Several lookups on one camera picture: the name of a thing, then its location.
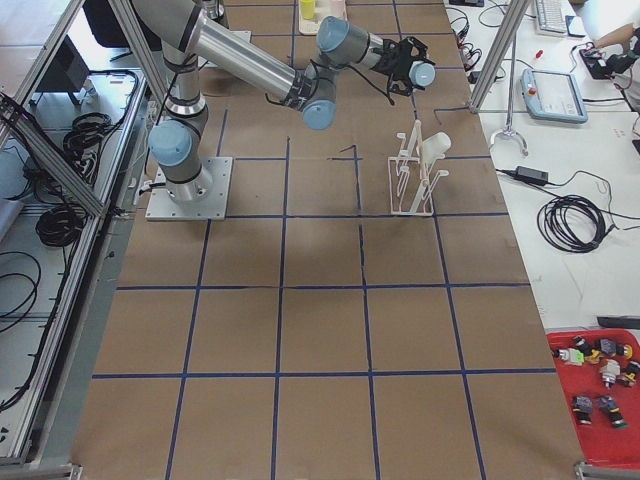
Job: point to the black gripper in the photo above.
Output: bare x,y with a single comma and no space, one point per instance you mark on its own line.
389,59

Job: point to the light blue cup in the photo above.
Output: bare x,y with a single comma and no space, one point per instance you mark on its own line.
422,74

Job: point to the white plastic cup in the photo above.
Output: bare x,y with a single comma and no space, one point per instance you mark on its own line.
436,146

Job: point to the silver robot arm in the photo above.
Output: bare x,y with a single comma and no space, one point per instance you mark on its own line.
185,26

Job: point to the pink plastic cup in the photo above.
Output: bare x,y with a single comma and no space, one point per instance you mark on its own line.
337,8

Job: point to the yellow plastic cup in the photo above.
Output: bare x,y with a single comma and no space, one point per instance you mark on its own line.
307,9

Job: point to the metal reacher grabber pole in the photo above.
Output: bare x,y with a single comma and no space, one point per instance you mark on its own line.
508,132

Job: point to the blue teach pendant tablet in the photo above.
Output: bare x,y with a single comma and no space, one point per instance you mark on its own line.
553,96

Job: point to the white keyboard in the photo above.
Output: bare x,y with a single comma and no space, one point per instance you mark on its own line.
549,17

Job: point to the black power adapter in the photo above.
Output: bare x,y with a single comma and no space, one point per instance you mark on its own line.
531,176

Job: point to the red parts tray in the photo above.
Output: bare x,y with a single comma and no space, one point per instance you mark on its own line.
599,374

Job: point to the white wire cup rack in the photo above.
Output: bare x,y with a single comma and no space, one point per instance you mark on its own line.
412,179

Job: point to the aluminium frame post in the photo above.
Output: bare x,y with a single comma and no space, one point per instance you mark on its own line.
503,39

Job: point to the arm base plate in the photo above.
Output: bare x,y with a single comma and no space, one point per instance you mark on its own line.
206,197

